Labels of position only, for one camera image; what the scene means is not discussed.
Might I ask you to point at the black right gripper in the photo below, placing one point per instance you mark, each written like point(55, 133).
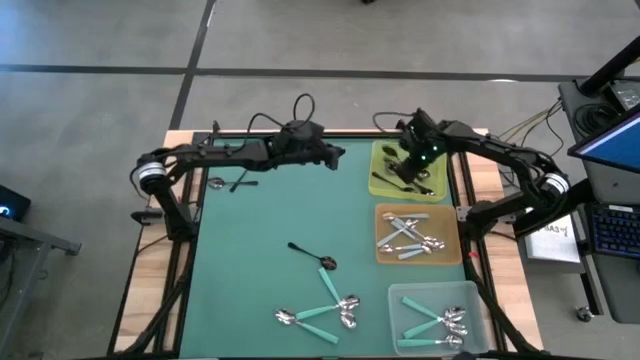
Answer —
point(425, 150)

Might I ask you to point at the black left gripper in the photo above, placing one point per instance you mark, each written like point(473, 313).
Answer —
point(310, 152)

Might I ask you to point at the silver metal spoon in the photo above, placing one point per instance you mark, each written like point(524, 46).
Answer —
point(395, 183)

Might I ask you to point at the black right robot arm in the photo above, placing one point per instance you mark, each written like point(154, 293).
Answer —
point(500, 147)

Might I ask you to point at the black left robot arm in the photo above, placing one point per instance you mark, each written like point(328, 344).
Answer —
point(215, 154)

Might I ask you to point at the yellow plastic bin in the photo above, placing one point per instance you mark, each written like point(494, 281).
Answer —
point(375, 162)

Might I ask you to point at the beige plastic bin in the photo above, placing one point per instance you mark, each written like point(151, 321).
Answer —
point(450, 225)

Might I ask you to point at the green table mat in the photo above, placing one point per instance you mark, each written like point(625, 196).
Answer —
point(260, 225)

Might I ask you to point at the clear plastic bin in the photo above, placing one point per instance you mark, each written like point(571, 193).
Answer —
point(475, 300)

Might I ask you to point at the black metal support beam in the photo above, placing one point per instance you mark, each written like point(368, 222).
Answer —
point(560, 207)

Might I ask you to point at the white paper sheet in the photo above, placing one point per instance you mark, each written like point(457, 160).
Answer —
point(555, 240)

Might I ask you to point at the gray equipment cart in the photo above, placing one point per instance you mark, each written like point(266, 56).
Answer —
point(607, 187)

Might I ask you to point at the computer monitor with blue screen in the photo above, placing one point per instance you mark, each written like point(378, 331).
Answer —
point(615, 145)

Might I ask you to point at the black keyboard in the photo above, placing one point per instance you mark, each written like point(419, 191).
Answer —
point(617, 230)

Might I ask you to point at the cart caster wheel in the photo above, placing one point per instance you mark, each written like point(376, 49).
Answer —
point(583, 314)

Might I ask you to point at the black metal pole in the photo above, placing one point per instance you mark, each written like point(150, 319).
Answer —
point(612, 65)

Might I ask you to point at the black power adapter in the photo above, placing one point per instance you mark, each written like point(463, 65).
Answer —
point(627, 96)

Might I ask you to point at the gray side table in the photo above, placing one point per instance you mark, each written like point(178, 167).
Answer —
point(30, 237)

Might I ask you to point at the black device with blue light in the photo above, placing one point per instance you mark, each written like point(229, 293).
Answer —
point(15, 202)

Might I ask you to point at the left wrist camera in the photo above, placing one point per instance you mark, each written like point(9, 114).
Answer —
point(302, 132)

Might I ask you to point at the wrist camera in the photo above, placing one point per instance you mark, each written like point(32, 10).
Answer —
point(302, 132)
point(417, 120)

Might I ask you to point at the black metal table frame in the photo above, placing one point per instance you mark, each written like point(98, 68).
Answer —
point(350, 134)

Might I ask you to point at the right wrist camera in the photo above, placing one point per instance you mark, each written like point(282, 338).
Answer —
point(417, 120)

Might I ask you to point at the black frame clamp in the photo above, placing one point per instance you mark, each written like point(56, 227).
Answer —
point(216, 126)

